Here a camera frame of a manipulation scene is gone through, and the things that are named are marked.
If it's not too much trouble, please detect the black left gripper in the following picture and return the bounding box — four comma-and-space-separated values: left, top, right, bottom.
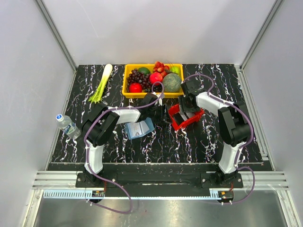
147, 104, 172, 124

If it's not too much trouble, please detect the red plastic card tray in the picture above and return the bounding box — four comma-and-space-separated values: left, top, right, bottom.
168, 105, 205, 131

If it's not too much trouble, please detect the blue leather card holder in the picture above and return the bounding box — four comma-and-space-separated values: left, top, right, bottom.
125, 118, 154, 140

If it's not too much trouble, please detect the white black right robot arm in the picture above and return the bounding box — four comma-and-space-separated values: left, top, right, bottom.
168, 80, 254, 187

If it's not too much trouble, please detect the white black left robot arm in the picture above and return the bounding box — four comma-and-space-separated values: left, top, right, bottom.
81, 93, 167, 187

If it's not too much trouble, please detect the green netted melon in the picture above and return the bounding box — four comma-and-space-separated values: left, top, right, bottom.
162, 73, 182, 93

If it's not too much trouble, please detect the dark blueberry cluster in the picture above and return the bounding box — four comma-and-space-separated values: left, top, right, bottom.
144, 84, 162, 93

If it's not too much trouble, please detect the red pomegranate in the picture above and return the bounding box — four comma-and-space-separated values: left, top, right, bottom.
149, 72, 163, 85

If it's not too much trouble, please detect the red tomato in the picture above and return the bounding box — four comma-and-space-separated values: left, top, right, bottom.
129, 83, 143, 93

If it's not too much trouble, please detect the red lychee cluster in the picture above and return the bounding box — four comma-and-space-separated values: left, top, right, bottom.
153, 61, 170, 73

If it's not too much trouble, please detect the dark green avocado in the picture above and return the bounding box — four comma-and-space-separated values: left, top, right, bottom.
138, 67, 150, 75

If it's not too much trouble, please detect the dark purple grape bunch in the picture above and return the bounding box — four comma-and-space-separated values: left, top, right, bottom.
126, 69, 152, 92

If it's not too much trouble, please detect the green white celery stalk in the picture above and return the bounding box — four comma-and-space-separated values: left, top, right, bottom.
89, 64, 113, 103

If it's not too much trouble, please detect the clear plastic water bottle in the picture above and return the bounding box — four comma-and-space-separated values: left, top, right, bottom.
56, 114, 81, 140

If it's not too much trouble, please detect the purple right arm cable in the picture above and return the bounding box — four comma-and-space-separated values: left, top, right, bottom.
181, 73, 256, 206

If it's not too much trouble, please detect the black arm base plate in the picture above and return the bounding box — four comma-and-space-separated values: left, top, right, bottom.
75, 172, 244, 189

